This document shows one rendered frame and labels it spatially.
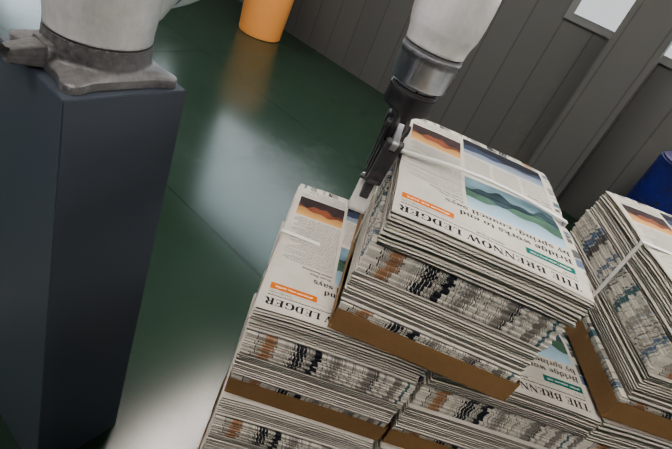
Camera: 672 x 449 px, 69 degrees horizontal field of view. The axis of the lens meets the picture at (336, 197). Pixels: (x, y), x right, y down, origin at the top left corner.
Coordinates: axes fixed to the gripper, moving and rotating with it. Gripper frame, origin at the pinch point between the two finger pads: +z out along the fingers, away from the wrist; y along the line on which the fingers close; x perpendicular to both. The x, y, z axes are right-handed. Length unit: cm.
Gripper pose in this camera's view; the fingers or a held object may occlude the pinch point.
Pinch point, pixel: (363, 193)
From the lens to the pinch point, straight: 83.2
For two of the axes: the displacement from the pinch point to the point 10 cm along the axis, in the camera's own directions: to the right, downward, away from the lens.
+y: 1.0, -5.1, 8.5
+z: -3.6, 7.8, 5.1
